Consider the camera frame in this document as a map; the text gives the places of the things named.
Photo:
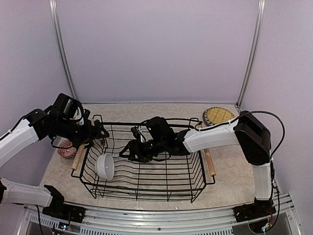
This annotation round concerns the wooden rack handle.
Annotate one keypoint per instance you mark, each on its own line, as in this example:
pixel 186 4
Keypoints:
pixel 78 157
pixel 210 164

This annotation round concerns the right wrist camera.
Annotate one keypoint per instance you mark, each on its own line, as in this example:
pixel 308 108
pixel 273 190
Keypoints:
pixel 137 133

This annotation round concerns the black white striped plate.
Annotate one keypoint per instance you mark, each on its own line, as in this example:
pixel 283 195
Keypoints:
pixel 206 120

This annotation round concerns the left wooden rack handle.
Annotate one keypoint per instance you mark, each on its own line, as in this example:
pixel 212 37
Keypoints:
pixel 78 157

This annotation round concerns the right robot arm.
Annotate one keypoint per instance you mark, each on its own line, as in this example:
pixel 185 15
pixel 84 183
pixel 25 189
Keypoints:
pixel 245 131

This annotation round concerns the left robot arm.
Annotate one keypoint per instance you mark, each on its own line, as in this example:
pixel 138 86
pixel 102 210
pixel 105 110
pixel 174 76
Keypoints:
pixel 66 118

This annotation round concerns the aluminium corner post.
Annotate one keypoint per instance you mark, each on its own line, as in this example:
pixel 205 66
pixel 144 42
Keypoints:
pixel 253 51
pixel 61 47

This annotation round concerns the plain white bowl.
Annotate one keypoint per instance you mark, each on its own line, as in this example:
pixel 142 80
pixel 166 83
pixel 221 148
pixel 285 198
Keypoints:
pixel 104 166

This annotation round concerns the left aluminium corner post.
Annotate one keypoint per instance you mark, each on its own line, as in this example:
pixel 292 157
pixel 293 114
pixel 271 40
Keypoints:
pixel 61 47

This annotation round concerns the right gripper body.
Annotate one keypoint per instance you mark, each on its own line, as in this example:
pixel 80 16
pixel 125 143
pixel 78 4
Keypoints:
pixel 144 153

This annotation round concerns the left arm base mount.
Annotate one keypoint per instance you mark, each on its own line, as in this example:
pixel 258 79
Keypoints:
pixel 63 211

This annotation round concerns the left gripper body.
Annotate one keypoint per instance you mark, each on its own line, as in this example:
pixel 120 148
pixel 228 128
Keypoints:
pixel 85 135

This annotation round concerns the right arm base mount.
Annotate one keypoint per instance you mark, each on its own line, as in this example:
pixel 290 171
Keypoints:
pixel 257 209

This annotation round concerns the right aluminium corner post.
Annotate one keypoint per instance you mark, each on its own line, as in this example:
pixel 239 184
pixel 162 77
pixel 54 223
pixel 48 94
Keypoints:
pixel 253 51

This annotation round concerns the right wooden rack handle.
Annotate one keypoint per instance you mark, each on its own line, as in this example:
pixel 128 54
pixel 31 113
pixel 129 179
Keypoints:
pixel 210 164

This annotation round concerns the aluminium front rail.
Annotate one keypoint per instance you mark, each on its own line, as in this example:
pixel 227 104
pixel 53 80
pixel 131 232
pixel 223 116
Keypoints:
pixel 106 221

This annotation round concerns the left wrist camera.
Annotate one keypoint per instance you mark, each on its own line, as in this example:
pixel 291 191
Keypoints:
pixel 82 116

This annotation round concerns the black wire dish rack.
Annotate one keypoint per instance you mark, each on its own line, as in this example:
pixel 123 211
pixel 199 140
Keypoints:
pixel 165 178

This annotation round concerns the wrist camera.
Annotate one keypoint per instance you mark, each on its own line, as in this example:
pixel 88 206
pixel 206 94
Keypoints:
pixel 82 116
pixel 137 133

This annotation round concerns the yellow woven bamboo tray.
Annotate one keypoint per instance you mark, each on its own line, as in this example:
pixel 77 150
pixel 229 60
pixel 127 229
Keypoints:
pixel 217 116

